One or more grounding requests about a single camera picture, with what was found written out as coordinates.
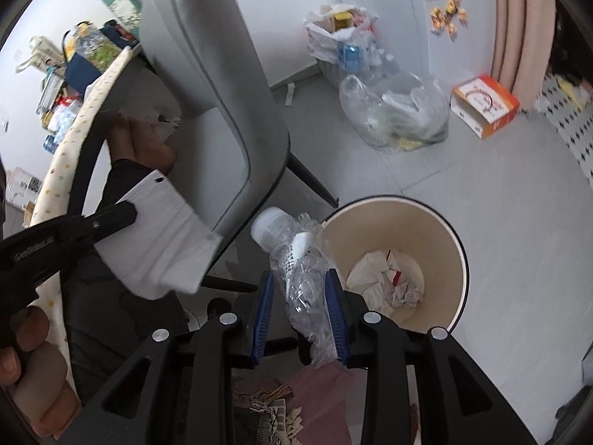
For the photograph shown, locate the white face mask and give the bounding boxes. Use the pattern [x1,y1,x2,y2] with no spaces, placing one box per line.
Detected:
[95,171,223,300]

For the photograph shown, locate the orange white cardboard box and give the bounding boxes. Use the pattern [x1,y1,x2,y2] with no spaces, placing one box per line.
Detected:
[450,75,520,141]

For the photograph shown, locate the black white patterned mat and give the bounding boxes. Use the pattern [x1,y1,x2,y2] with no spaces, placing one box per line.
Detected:
[542,72,593,168]

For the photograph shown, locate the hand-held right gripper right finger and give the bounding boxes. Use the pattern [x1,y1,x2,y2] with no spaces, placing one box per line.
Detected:
[324,269,540,445]

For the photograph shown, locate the person's left hand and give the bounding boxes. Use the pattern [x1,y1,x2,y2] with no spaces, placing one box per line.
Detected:
[0,306,80,439]

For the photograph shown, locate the pink cloth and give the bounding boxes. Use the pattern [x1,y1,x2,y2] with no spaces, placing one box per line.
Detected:
[232,362,368,445]

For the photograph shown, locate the cream carton gift bag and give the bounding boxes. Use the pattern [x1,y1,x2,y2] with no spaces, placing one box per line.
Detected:
[16,34,63,75]

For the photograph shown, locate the pink curtain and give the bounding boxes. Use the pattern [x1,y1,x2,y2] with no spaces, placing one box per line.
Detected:
[491,0,557,112]

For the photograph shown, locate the floral dotted tablecloth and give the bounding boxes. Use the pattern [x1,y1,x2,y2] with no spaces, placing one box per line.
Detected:
[23,49,133,409]

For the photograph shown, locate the person's bare foot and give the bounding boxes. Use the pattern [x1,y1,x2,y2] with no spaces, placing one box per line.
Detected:
[109,115,178,173]

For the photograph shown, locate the blue soft tissue pack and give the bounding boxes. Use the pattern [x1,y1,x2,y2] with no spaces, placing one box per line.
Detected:
[44,111,79,154]

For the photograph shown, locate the grey upholstered chair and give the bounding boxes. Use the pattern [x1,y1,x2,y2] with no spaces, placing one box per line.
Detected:
[139,0,341,295]

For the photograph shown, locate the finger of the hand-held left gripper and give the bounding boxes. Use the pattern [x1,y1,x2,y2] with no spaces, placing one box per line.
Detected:
[49,200,139,255]

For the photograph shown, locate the white tissue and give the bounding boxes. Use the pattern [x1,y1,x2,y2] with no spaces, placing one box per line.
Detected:
[345,250,394,307]

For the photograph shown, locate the printed plastic wrapper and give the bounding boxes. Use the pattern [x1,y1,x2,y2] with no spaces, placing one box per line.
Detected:
[389,283,424,310]

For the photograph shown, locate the navy lunch bag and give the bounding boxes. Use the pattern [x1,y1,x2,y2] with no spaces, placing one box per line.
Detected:
[65,51,107,93]

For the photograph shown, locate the green carton box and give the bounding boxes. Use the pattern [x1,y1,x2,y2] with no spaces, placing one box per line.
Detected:
[97,0,142,29]

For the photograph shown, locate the white plastic bag of boxes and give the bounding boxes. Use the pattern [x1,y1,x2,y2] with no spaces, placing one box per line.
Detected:
[303,4,394,84]

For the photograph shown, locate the white printed plastic bag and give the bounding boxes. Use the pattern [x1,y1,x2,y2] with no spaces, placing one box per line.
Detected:
[150,110,182,138]

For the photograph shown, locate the cluster of small fridge magnets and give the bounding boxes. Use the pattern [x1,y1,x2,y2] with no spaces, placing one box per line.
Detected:
[430,0,470,35]

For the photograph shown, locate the large clear plastic bag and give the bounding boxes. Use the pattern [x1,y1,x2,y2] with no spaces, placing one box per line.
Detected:
[338,73,450,151]

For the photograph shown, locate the cream waste bin black rim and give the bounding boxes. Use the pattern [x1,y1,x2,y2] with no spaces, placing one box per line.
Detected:
[319,195,468,334]

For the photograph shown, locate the white refrigerator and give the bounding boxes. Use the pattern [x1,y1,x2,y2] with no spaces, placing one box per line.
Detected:
[403,0,498,89]

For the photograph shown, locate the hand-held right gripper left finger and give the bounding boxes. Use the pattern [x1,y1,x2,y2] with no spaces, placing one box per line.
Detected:
[60,271,279,445]

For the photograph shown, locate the white red-edged packet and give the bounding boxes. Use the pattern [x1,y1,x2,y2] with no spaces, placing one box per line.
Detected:
[382,250,405,288]

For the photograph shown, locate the fringed patterned cloth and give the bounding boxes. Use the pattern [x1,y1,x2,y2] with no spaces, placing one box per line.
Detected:
[232,380,302,445]

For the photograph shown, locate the crushed clear plastic bottle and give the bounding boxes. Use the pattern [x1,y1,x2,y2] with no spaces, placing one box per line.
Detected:
[250,207,346,370]

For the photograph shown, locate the person's dark trousers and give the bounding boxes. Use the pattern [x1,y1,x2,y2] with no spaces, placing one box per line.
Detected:
[65,158,191,409]

